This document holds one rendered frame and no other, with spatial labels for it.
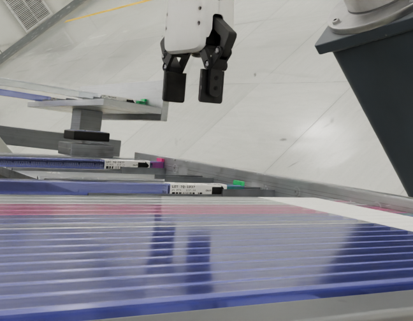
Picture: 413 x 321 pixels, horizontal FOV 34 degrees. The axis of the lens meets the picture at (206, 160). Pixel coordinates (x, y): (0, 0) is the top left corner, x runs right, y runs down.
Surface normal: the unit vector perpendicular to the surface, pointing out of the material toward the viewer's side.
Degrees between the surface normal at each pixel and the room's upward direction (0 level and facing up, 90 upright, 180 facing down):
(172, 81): 90
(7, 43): 90
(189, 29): 54
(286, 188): 48
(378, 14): 0
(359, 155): 0
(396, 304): 42
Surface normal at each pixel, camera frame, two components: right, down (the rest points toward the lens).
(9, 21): 0.53, 0.08
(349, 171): -0.51, -0.76
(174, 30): -0.86, 0.03
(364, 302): 0.07, -1.00
